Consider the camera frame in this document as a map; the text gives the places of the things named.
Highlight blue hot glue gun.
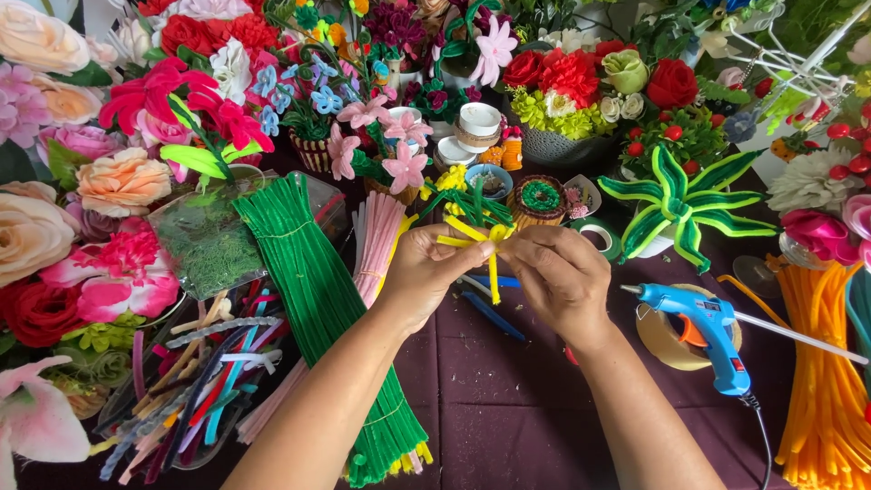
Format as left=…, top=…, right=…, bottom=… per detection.
left=620, top=282, right=754, bottom=397

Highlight green yellow pipe cleaner plant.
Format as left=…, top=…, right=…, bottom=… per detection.
left=597, top=142, right=781, bottom=275

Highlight small white plant pot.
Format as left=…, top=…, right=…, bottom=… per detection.
left=634, top=223, right=681, bottom=260

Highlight yellow flowers with green stems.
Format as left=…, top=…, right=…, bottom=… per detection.
left=417, top=163, right=517, bottom=231

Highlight small orange pipe cleaner figure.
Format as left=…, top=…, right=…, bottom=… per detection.
left=499, top=125, right=524, bottom=172

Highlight translucent glue stick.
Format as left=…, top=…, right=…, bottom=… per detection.
left=732, top=310, right=871, bottom=366

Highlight clear bag of green moss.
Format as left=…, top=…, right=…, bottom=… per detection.
left=146, top=170, right=349, bottom=302

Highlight white wire rack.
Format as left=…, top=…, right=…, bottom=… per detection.
left=718, top=0, right=871, bottom=110

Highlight pink pipe cleaner flowers pot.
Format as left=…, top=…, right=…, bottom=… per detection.
left=326, top=94, right=435, bottom=206

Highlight blue handled pliers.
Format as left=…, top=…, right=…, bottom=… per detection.
left=455, top=272, right=529, bottom=343

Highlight yellow pipe cleaner flower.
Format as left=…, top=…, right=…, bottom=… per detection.
left=435, top=214, right=519, bottom=306

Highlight bundle of green pipe cleaners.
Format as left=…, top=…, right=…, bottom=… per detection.
left=231, top=172, right=434, bottom=489

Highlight bundle of orange pipe cleaners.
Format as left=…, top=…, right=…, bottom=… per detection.
left=716, top=260, right=871, bottom=490

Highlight green plant with red berries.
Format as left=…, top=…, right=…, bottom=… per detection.
left=618, top=105, right=732, bottom=183

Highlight bundle of teal pipe cleaners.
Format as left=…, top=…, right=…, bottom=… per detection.
left=842, top=267, right=871, bottom=396

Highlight small dish with pink bits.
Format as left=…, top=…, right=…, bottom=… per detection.
left=563, top=174, right=604, bottom=221

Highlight woven pot with green top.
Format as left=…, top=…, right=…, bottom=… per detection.
left=506, top=174, right=570, bottom=230

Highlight small blue bowl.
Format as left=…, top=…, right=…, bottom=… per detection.
left=464, top=162, right=515, bottom=202

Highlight brown tape roll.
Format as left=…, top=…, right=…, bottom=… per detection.
left=636, top=284, right=743, bottom=372

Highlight person's right hand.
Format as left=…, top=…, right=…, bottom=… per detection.
left=497, top=225, right=615, bottom=350

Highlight red pipe cleaner lily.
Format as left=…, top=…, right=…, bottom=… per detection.
left=98, top=56, right=277, bottom=188

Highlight purple pipe cleaner flowers pot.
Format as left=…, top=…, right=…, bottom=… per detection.
left=403, top=76, right=484, bottom=142

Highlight green floral tape roll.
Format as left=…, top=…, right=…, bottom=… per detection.
left=569, top=217, right=624, bottom=264

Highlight clear glass stand base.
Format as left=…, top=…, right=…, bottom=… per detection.
left=731, top=231, right=796, bottom=301

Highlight white artificial chrysanthemum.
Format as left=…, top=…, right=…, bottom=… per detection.
left=765, top=145, right=850, bottom=217

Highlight white cup with twine band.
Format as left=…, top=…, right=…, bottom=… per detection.
left=387, top=106, right=424, bottom=156
left=434, top=135, right=479, bottom=172
left=454, top=102, right=504, bottom=155

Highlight black glue gun cable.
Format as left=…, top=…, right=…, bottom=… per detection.
left=738, top=392, right=774, bottom=490

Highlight person's left hand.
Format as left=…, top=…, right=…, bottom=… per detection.
left=377, top=222, right=498, bottom=336

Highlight pink artificial rose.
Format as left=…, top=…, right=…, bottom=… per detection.
left=778, top=194, right=871, bottom=268

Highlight heap of artificial flowers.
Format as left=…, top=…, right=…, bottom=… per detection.
left=0, top=0, right=287, bottom=490

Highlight tray of mixed pipe cleaners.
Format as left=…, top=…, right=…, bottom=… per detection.
left=92, top=278, right=302, bottom=485

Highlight bundle of pink pipe cleaners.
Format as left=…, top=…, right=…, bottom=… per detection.
left=235, top=191, right=409, bottom=445

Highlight grey bowl of mixed flowers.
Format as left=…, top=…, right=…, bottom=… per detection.
left=501, top=39, right=702, bottom=170

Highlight red berry sprig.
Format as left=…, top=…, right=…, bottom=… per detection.
left=822, top=101, right=871, bottom=186

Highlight dark purple tablecloth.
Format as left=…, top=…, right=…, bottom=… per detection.
left=14, top=132, right=800, bottom=490

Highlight blue pipe cleaner flowers basket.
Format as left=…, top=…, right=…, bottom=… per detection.
left=250, top=53, right=365, bottom=175

